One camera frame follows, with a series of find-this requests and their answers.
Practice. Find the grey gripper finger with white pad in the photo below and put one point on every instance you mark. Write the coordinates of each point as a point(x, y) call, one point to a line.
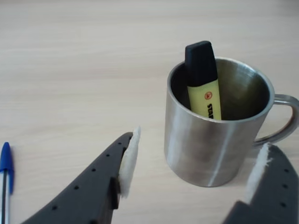
point(88, 186)
point(275, 191)

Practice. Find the yellow highlighter with black cap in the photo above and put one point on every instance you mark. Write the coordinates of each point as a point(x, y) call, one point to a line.
point(201, 70)

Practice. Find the clear ballpoint pen blue cap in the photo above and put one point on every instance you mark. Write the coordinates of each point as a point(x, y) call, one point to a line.
point(5, 161)

